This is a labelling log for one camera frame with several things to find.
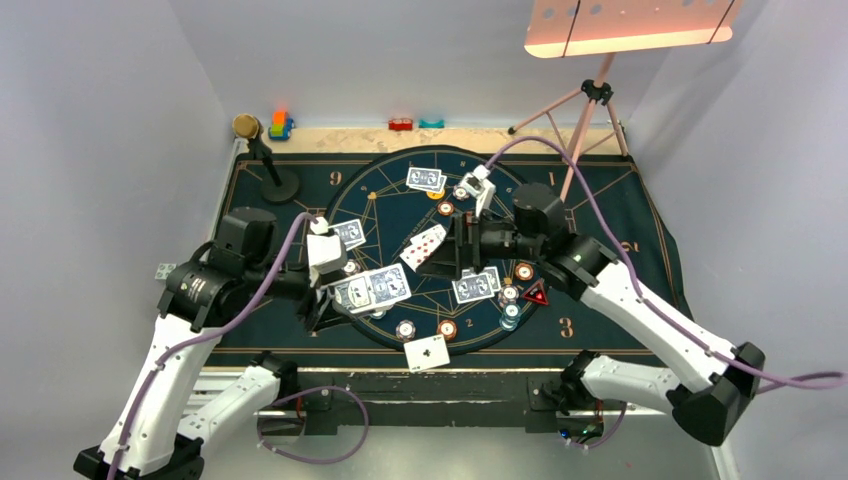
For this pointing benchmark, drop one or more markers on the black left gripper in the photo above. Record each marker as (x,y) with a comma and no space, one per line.
(321,312)

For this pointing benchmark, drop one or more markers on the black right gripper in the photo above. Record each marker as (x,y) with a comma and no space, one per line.
(460,248)

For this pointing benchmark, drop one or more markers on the nine of diamonds card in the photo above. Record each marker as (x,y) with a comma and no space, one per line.
(416,253)

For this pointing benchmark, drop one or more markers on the ace of spades card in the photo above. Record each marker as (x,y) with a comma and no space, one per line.
(436,231)

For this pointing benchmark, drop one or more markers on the blue card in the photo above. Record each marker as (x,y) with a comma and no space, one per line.
(351,233)
(472,288)
(424,179)

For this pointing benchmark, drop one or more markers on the white purple poker chip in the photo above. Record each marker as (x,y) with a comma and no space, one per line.
(352,267)

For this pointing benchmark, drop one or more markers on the blue playing card deck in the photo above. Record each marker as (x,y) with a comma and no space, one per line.
(371,291)

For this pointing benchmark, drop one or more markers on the teal chip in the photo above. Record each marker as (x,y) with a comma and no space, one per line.
(510,317)

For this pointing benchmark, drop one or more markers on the four of clubs card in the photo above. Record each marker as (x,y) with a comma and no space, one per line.
(426,353)

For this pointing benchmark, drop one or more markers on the red triangular dealer button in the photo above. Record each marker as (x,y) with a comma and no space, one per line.
(537,293)

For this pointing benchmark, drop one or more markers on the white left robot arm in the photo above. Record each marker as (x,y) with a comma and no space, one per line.
(205,298)

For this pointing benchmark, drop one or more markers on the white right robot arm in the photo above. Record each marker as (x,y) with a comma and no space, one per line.
(705,383)

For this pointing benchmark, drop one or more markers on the round blue poker mat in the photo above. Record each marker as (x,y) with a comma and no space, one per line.
(391,214)

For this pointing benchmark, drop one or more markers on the orange chip stack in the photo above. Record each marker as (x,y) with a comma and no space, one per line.
(448,329)

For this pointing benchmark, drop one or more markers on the teal toy block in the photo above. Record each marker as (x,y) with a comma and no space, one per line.
(431,123)

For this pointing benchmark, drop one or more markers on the red toy block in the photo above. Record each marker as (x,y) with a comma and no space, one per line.
(400,124)

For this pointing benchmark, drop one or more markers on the grey lego brick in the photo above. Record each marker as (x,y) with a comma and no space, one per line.
(164,270)

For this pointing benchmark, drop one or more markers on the dark green rectangular poker mat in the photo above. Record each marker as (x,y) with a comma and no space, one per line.
(610,203)

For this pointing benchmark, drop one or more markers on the orange blue toy block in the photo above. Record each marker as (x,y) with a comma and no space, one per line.
(281,126)

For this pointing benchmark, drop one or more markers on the gold round microphone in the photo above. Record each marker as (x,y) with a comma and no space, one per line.
(246,126)

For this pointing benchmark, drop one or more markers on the pink tripod stand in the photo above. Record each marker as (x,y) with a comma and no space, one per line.
(598,95)

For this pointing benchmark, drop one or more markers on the pink perforated light panel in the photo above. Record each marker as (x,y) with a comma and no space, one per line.
(560,29)

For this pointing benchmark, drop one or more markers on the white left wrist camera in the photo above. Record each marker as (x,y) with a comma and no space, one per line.
(326,251)

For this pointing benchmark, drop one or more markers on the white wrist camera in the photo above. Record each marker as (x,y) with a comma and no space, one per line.
(326,251)
(477,185)

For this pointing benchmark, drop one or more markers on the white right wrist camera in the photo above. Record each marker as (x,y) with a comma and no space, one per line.
(477,185)

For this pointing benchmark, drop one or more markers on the aluminium frame rail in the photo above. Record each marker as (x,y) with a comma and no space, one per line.
(541,401)

